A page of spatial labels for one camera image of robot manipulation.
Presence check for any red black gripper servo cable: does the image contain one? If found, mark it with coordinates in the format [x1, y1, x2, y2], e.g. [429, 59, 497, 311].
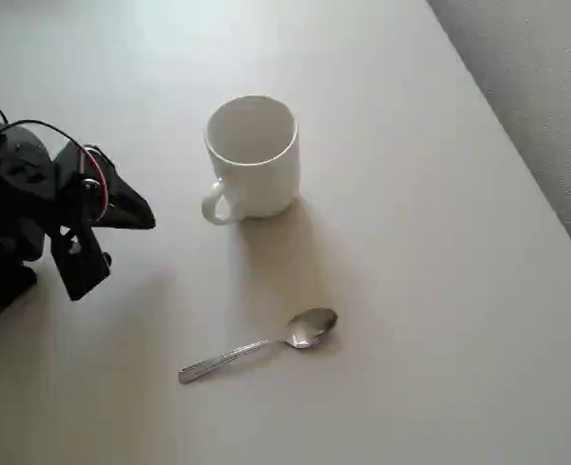
[0, 119, 111, 222]

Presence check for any silver metal teaspoon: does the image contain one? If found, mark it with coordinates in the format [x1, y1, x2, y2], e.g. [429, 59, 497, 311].
[178, 307, 339, 387]

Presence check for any white ceramic mug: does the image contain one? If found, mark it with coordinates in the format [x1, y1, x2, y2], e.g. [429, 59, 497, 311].
[201, 94, 300, 226]

